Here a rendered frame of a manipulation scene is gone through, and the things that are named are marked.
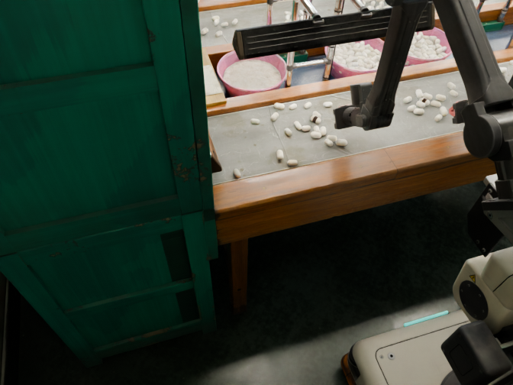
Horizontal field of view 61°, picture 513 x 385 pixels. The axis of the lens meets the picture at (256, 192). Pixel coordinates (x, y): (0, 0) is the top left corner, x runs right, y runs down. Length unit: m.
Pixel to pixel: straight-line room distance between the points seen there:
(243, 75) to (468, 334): 1.16
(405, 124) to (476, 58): 0.75
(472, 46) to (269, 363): 1.37
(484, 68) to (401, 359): 1.05
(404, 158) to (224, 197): 0.59
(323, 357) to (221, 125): 1.00
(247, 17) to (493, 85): 1.37
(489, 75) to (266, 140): 0.78
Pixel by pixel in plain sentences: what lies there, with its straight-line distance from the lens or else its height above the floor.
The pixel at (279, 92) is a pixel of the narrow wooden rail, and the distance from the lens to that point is 1.61.
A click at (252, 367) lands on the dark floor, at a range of 1.85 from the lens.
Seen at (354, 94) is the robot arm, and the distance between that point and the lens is 1.31.
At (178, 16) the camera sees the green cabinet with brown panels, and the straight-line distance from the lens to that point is 0.79.
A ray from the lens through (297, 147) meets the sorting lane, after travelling 1.45.
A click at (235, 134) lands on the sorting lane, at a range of 1.48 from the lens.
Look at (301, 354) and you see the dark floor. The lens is 1.88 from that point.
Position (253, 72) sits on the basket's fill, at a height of 0.74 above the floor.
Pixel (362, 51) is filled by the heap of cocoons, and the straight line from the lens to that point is 1.93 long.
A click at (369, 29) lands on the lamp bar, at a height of 1.07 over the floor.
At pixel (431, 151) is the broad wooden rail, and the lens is 1.52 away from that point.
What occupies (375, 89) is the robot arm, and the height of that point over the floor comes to 1.06.
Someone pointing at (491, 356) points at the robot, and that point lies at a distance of 1.22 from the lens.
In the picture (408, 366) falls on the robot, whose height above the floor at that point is 0.28.
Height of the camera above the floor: 1.77
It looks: 51 degrees down
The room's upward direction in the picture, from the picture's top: 2 degrees clockwise
